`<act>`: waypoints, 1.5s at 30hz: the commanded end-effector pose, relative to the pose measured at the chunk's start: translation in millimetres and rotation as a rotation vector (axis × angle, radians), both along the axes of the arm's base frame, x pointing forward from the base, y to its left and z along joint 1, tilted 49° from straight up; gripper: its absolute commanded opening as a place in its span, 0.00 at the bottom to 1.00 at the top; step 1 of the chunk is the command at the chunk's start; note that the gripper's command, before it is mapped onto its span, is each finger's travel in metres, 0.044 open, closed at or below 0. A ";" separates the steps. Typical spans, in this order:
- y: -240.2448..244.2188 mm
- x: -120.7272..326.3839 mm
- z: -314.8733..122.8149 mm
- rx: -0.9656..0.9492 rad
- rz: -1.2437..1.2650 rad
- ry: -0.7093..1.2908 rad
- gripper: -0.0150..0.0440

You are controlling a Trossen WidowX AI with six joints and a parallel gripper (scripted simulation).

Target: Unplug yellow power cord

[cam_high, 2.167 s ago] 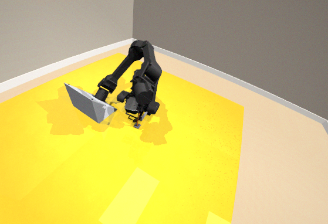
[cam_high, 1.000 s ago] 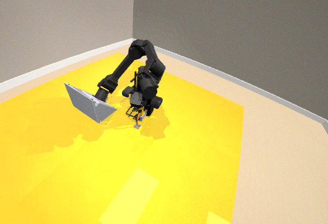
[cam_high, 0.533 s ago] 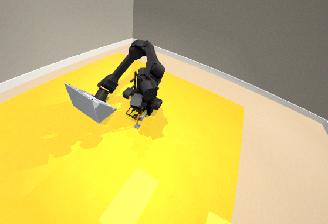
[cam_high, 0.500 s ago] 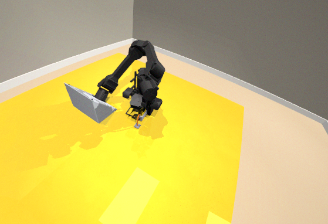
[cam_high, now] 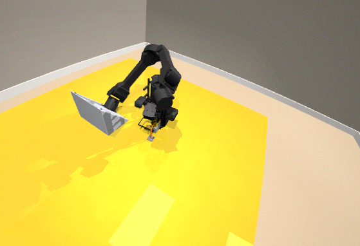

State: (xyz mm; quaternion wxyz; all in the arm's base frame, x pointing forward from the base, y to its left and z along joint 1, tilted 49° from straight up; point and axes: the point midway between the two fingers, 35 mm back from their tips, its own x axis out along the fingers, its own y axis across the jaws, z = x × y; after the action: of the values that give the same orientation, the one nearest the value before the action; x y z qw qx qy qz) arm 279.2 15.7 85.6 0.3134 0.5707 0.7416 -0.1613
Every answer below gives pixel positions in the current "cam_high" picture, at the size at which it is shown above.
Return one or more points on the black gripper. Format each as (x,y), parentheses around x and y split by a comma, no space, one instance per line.
(169,114)

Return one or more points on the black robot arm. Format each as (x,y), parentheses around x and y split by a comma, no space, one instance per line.
(163,85)

